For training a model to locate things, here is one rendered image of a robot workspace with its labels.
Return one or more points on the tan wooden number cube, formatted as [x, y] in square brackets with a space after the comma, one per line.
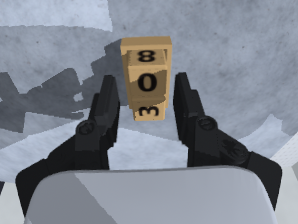
[148, 108]
[147, 72]

